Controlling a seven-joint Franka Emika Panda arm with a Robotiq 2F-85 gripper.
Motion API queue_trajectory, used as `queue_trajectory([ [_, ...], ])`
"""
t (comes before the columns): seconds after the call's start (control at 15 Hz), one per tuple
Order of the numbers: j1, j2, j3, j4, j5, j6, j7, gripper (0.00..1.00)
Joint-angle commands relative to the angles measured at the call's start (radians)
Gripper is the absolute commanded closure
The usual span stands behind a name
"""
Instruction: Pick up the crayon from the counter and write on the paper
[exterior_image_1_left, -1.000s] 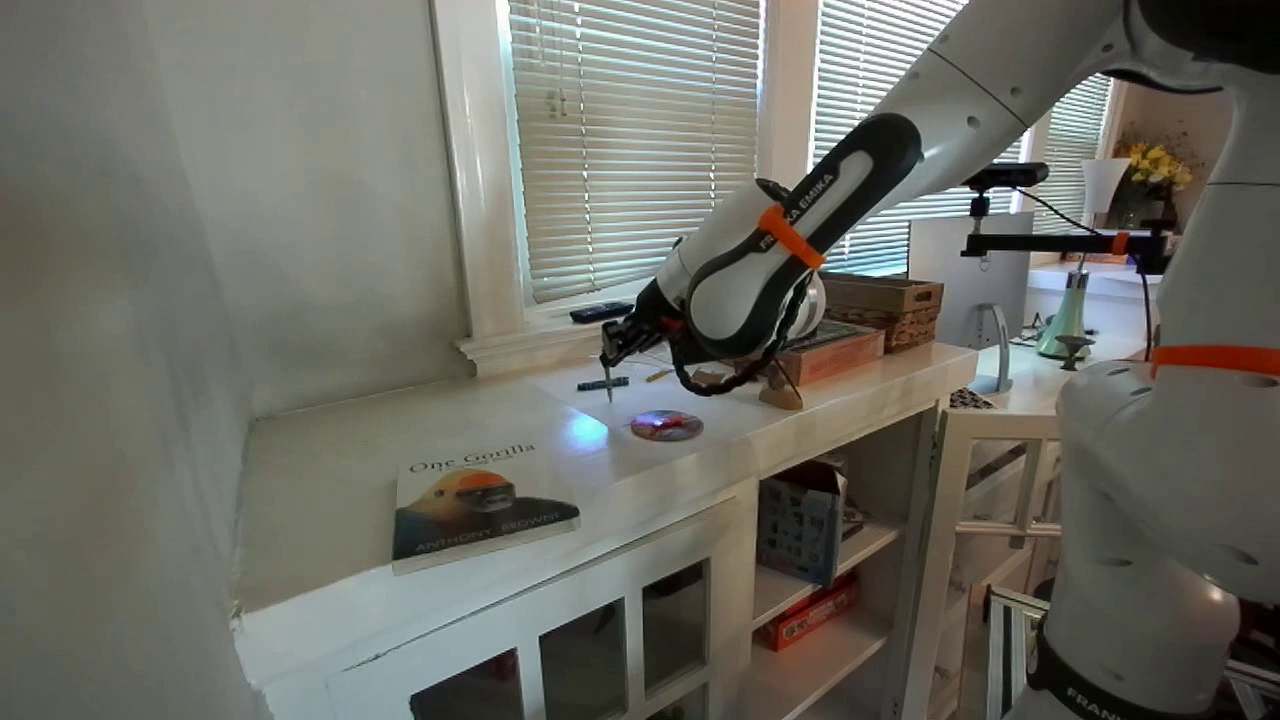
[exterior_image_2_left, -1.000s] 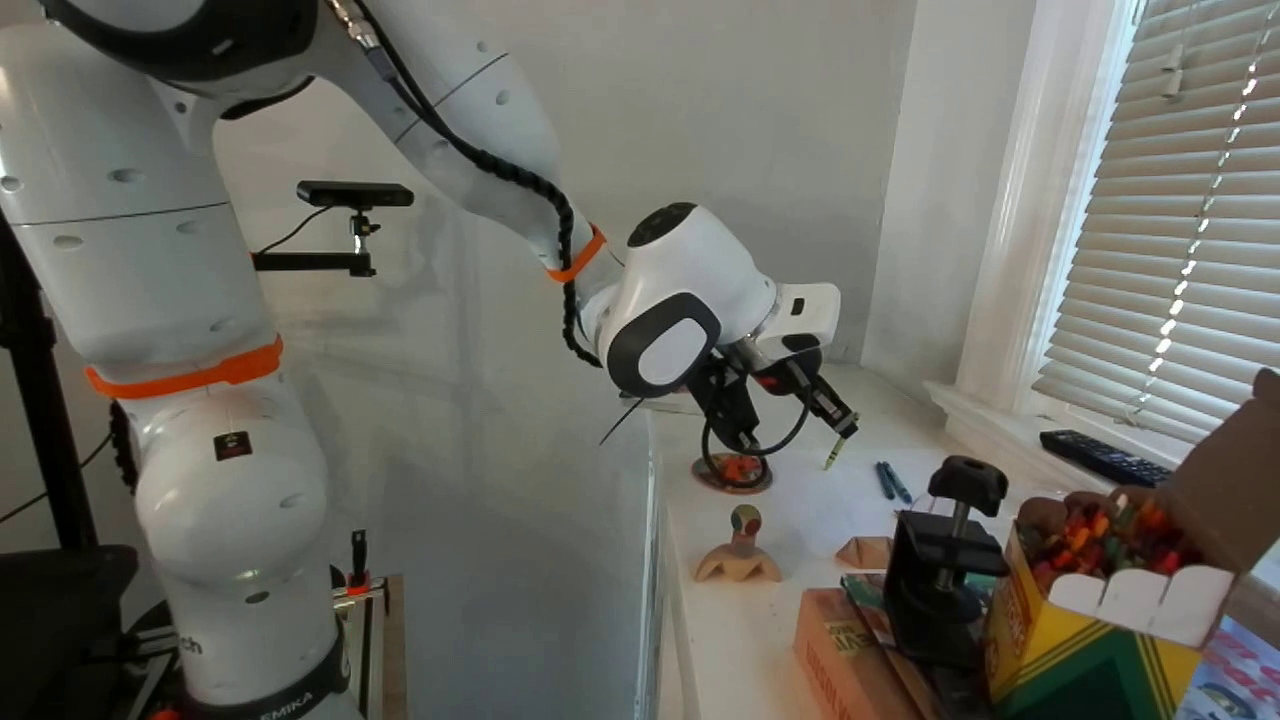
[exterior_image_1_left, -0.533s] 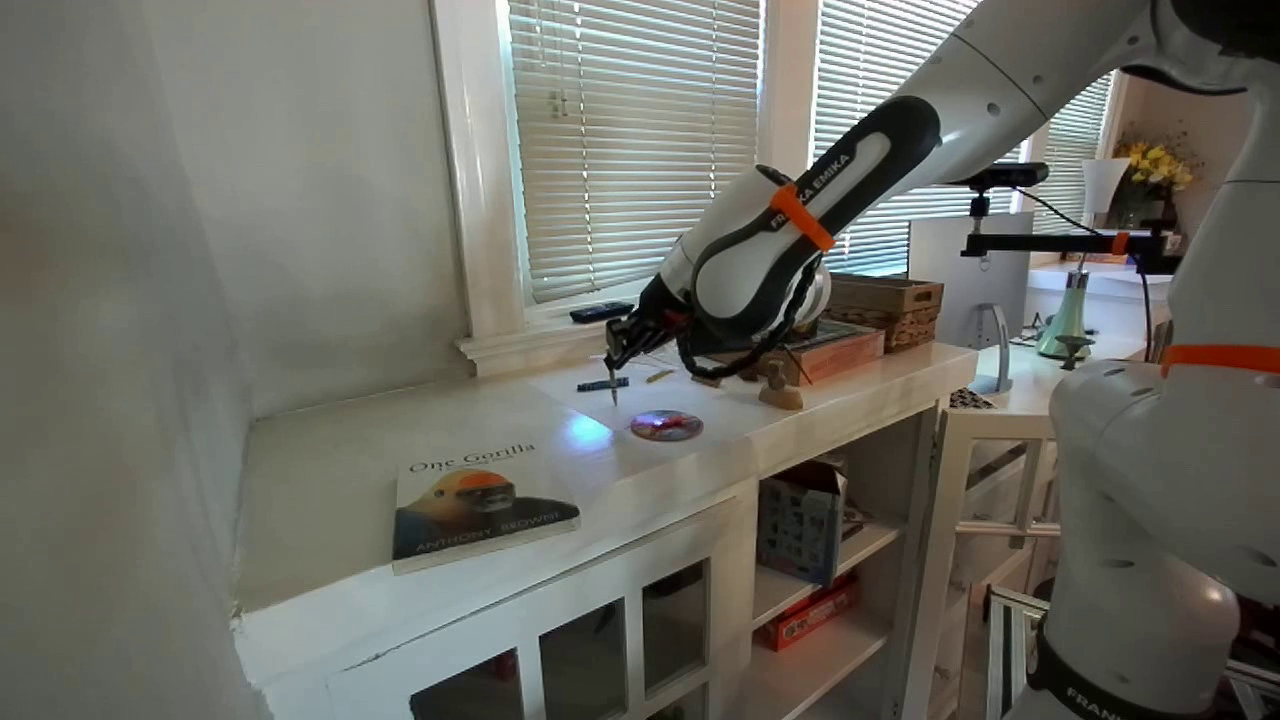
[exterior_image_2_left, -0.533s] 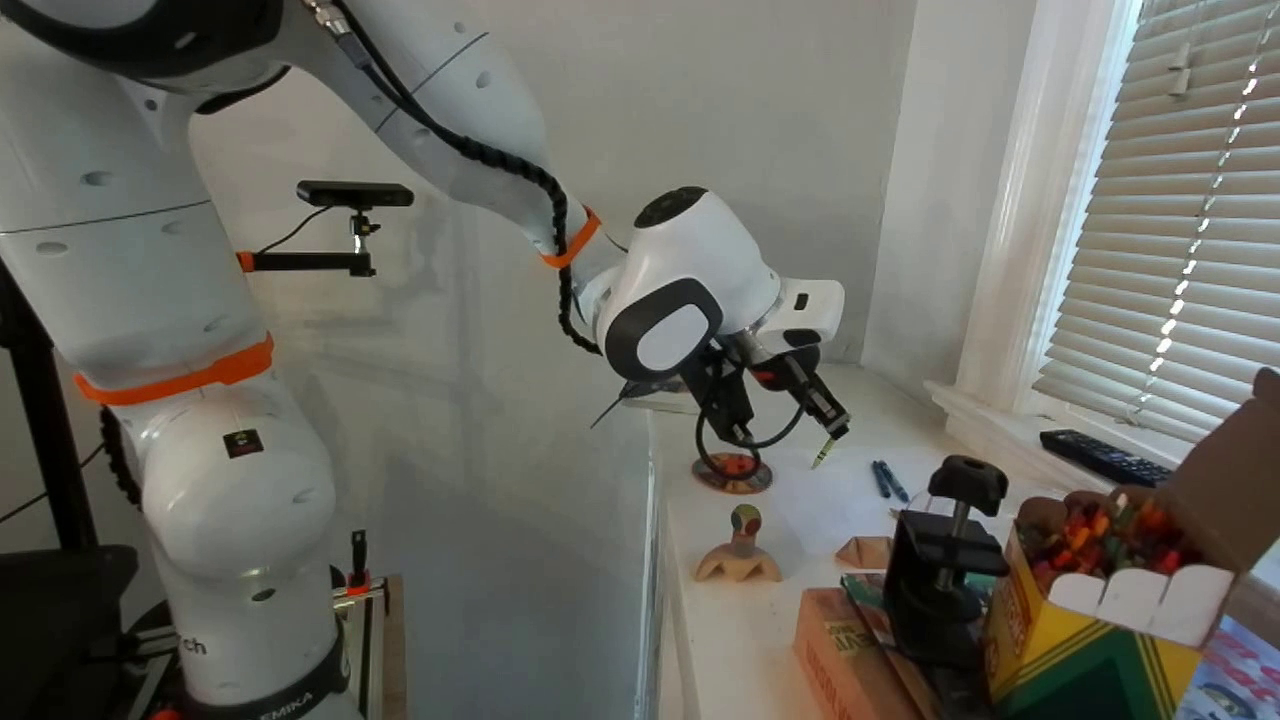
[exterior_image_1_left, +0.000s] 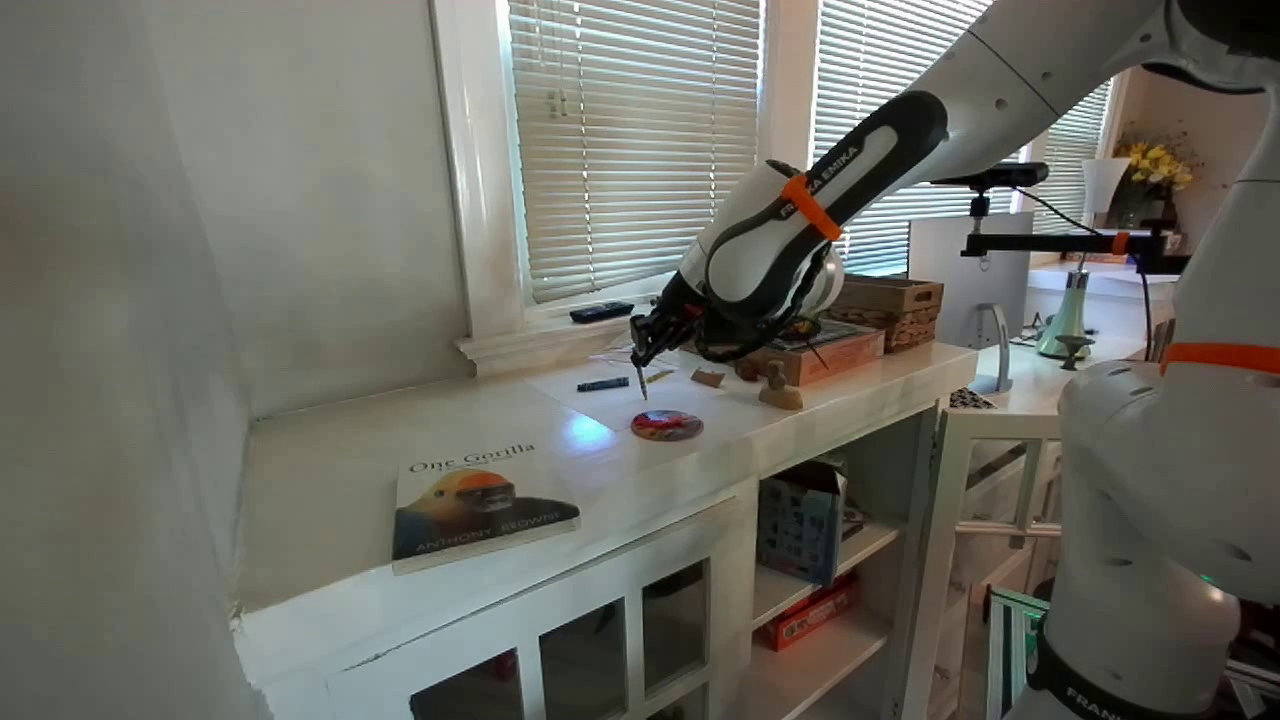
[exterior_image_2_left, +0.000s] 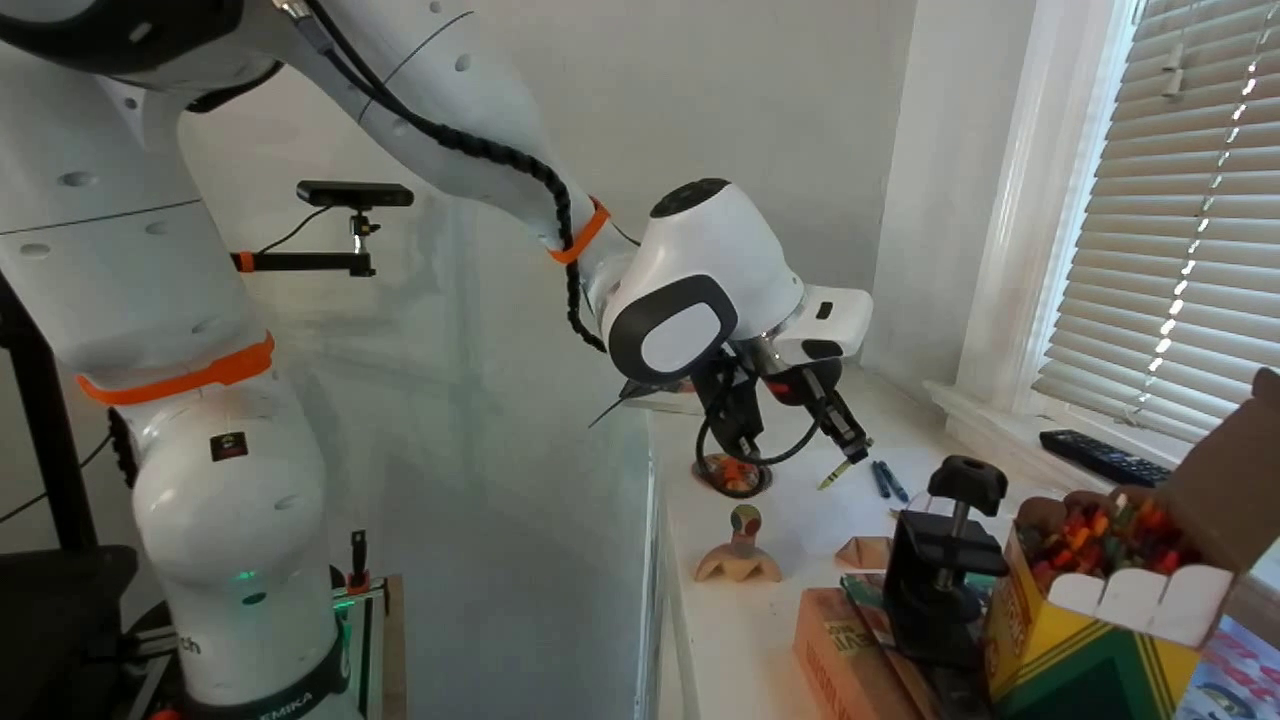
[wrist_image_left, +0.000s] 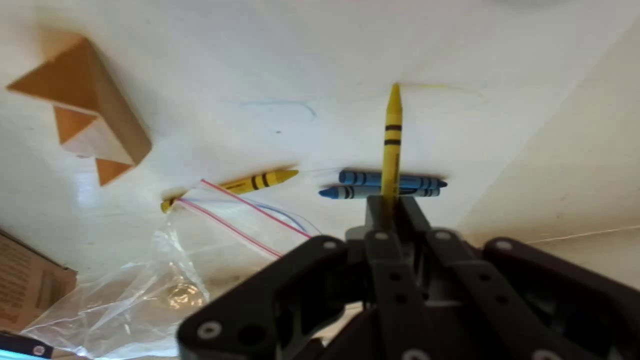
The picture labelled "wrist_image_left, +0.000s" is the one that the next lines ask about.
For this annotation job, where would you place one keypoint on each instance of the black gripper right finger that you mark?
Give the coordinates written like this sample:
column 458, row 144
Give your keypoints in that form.
column 532, row 300

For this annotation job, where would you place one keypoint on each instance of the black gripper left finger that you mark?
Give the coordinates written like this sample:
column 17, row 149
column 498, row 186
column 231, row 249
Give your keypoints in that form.
column 292, row 300

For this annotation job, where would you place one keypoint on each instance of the yellow crayon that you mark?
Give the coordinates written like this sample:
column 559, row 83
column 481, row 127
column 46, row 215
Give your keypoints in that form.
column 392, row 132
column 256, row 180

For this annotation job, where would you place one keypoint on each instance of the blue crayon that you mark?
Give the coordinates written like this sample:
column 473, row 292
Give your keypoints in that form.
column 361, row 177
column 341, row 192

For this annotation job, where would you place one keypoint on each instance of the white sheet of paper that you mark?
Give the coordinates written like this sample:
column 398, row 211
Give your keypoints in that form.
column 266, row 41

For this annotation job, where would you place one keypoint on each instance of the clear plastic zip bag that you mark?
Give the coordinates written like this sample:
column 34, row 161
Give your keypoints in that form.
column 132, row 306

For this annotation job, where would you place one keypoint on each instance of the flat brown game box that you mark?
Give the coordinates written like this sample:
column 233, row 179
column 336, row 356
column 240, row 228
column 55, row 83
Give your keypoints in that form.
column 27, row 282

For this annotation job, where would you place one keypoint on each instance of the tan wooden puzzle piece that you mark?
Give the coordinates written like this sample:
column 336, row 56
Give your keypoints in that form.
column 87, row 101

